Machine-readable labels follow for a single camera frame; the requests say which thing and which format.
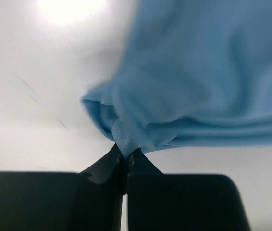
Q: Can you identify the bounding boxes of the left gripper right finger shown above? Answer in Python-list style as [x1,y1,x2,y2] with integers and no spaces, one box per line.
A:
[126,150,251,231]

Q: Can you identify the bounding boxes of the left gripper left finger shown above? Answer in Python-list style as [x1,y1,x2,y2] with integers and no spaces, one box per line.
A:
[0,146,123,231]

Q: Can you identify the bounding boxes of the light blue shorts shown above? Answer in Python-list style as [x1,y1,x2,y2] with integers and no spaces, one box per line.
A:
[81,0,272,155]

